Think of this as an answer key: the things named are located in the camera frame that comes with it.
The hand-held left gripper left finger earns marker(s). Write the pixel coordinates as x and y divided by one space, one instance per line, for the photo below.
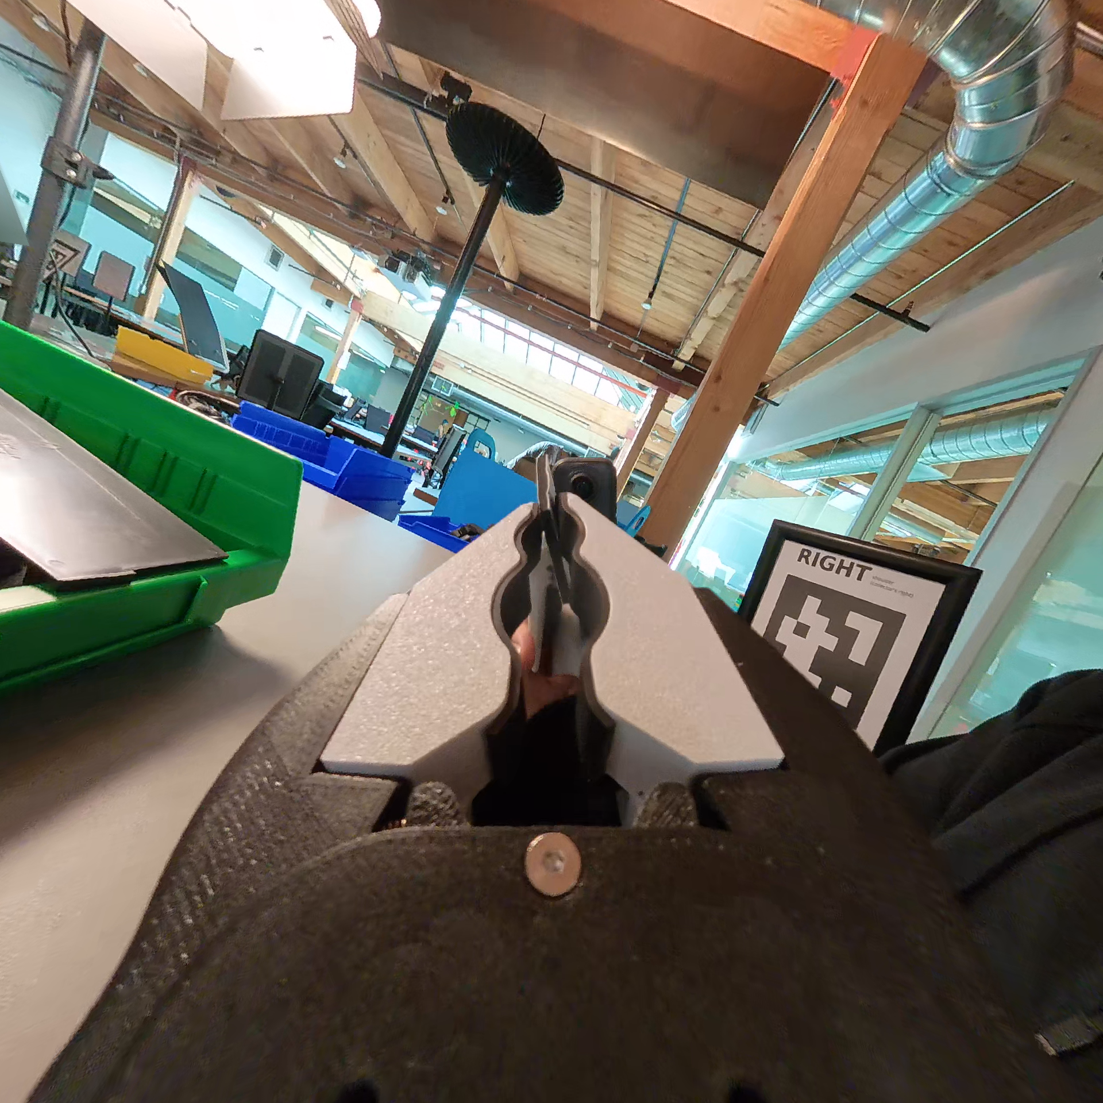
415 673

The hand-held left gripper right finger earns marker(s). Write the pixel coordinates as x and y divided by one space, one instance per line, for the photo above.
681 691

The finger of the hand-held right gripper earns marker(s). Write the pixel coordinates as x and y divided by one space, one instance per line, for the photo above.
570 653
541 621

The thin dark card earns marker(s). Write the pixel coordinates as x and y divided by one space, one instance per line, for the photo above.
544 483

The person's right hand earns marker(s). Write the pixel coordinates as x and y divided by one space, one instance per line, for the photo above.
548 694

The blue panel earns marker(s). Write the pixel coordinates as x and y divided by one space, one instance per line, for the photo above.
483 491

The blue plastic bin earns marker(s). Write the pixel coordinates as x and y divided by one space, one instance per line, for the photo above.
345 457
430 530

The black framed marker sign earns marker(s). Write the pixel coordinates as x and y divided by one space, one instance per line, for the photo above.
861 621

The green plastic bin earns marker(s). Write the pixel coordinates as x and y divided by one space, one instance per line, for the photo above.
173 466

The black monitor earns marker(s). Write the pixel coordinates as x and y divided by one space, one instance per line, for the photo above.
279 371

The black floor lamp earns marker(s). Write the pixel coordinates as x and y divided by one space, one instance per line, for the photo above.
504 159

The black flat sheet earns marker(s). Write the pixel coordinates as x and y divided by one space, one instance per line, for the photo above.
86 501

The yellow bin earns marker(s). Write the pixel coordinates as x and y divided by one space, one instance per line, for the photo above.
166 352

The tilted black board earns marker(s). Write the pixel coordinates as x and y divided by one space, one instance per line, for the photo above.
196 319

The white light panel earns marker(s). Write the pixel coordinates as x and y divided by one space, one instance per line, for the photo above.
284 62

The dark metal pole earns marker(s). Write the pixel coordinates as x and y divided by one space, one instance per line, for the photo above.
62 172

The wooden post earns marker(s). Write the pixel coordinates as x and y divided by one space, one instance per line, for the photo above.
776 302

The silver ventilation duct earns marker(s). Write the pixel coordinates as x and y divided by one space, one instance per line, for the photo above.
975 128
993 436

